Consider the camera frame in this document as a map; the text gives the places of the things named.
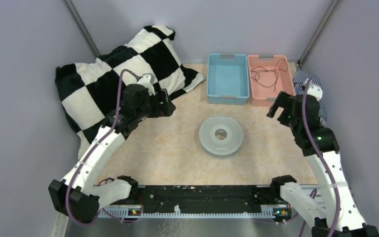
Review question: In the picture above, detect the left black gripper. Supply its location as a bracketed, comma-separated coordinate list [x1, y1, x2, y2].
[136, 88, 176, 120]

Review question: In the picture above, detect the translucent white cable spool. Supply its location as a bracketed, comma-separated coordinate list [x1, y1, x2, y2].
[199, 116, 244, 156]

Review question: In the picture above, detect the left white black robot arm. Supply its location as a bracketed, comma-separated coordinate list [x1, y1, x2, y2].
[48, 83, 176, 226]

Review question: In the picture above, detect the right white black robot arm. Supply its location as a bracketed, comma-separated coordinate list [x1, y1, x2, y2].
[267, 91, 379, 237]

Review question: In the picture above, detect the pink plastic bin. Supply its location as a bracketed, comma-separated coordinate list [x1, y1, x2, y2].
[247, 55, 296, 106]

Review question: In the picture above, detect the blue white striped cloth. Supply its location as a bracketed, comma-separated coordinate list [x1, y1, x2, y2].
[293, 69, 327, 124]

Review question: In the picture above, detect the blue plastic bin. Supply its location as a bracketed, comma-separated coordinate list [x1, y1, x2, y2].
[207, 53, 250, 105]

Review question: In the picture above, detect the black white checkered pillow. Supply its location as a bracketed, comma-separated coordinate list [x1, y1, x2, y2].
[55, 25, 205, 157]

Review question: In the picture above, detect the thin black cable in bin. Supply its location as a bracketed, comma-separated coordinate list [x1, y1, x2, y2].
[250, 59, 289, 91]

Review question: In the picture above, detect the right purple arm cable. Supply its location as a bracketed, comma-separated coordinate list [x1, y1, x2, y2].
[299, 78, 341, 237]

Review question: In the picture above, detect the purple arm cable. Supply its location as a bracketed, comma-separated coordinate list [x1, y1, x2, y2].
[299, 78, 341, 237]
[64, 69, 141, 228]

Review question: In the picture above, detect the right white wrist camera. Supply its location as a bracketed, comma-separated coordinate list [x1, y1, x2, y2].
[306, 83, 323, 102]

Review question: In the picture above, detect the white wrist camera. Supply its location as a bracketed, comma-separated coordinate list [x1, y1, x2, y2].
[306, 83, 323, 102]
[137, 73, 156, 96]

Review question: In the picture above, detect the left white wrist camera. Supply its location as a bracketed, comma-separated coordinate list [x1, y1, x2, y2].
[137, 73, 156, 96]

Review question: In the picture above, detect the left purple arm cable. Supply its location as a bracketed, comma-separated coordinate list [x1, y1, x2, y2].
[64, 69, 141, 228]

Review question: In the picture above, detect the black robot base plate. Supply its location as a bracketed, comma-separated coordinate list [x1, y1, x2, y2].
[114, 185, 288, 214]

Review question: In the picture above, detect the right corner metal post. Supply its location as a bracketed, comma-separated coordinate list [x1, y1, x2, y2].
[297, 0, 343, 68]

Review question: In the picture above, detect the corner metal post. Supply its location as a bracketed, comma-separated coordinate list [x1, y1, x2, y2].
[62, 0, 100, 58]
[297, 0, 343, 68]

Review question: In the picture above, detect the aluminium frame rail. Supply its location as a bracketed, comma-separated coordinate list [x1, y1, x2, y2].
[50, 185, 367, 237]

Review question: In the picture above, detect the left corner metal post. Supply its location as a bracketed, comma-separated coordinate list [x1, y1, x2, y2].
[62, 0, 100, 58]

